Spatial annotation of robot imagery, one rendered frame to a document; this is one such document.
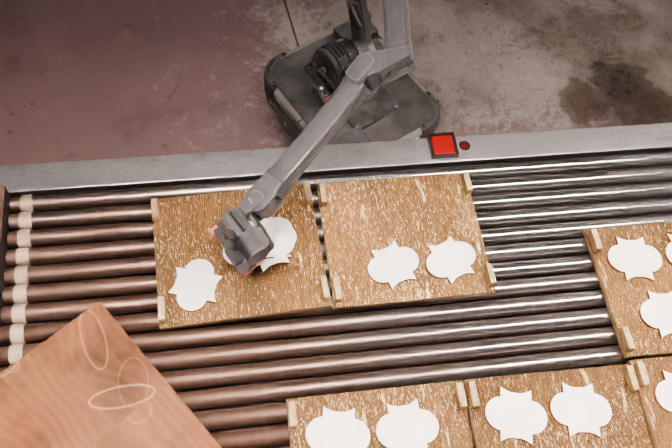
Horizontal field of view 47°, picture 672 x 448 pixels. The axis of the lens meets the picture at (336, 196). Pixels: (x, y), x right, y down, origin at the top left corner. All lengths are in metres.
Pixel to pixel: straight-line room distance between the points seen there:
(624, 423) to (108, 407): 1.16
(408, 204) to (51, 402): 0.98
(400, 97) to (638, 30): 1.41
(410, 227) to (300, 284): 0.33
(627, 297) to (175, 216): 1.16
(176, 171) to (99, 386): 0.63
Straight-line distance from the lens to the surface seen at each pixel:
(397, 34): 1.74
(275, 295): 1.89
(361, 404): 1.82
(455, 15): 3.78
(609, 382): 1.99
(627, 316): 2.07
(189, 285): 1.89
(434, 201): 2.05
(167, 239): 1.96
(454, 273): 1.96
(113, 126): 3.31
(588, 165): 2.27
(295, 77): 3.11
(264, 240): 1.67
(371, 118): 3.00
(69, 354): 1.78
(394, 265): 1.93
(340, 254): 1.94
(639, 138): 2.39
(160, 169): 2.09
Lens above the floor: 2.69
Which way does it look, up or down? 60 degrees down
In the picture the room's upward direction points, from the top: 10 degrees clockwise
